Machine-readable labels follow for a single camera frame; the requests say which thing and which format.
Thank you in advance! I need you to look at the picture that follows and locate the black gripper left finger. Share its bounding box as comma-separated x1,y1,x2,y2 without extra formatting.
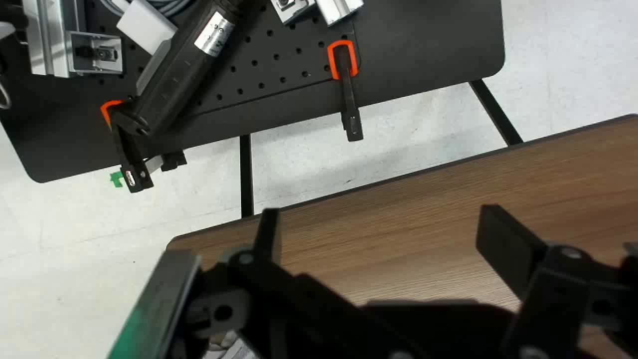
221,207,434,359

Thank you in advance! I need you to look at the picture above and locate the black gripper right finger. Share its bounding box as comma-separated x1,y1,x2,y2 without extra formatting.
476,203,638,359

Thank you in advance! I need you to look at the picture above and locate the black perforated board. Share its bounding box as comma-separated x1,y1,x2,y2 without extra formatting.
0,0,506,185

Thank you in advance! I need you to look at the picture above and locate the black cylindrical handheld device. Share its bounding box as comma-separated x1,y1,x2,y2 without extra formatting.
133,0,248,138

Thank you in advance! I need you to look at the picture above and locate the white power adapter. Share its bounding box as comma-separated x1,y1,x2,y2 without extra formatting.
115,0,179,54

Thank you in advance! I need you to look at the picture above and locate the black clamp with orange handle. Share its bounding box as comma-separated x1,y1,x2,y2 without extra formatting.
324,38,366,144
97,98,155,195

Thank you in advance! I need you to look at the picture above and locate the small silver corner bracket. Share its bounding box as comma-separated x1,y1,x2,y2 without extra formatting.
270,0,316,26

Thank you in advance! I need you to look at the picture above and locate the silver base bracket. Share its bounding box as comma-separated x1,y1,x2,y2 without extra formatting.
67,30,125,76

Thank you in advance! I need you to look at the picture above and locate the grey coiled cable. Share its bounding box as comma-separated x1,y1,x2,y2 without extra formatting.
147,0,201,18

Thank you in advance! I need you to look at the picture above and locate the grey aluminium extrusion post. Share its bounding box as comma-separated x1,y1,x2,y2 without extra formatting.
21,0,75,78

